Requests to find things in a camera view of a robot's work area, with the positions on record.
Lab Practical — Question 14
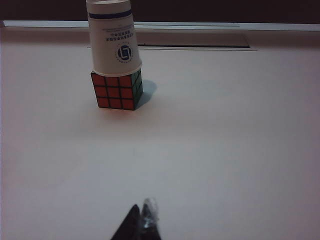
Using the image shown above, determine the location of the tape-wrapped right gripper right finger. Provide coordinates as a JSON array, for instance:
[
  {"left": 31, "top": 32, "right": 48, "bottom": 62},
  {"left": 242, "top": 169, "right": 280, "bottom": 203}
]
[{"left": 141, "top": 197, "right": 163, "bottom": 240}]

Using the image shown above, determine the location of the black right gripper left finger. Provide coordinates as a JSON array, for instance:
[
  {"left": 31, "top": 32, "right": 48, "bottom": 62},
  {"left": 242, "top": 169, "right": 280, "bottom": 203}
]
[{"left": 109, "top": 204, "right": 145, "bottom": 240}]

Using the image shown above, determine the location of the white paper cup blue print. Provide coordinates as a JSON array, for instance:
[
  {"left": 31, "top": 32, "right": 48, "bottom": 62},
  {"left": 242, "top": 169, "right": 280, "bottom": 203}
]
[{"left": 85, "top": 0, "right": 143, "bottom": 76}]

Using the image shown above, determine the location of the rubik's cube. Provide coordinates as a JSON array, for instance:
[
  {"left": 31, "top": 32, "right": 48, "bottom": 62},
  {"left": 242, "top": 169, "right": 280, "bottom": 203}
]
[{"left": 90, "top": 69, "right": 144, "bottom": 111}]

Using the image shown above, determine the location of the wide brown desk divider panel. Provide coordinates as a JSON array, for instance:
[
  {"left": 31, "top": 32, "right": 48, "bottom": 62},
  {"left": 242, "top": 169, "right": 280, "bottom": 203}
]
[{"left": 0, "top": 0, "right": 320, "bottom": 25}]

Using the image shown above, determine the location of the white desk cable flap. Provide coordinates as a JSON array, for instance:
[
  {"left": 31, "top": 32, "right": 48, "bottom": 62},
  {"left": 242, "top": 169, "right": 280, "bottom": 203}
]
[{"left": 86, "top": 33, "right": 259, "bottom": 52}]

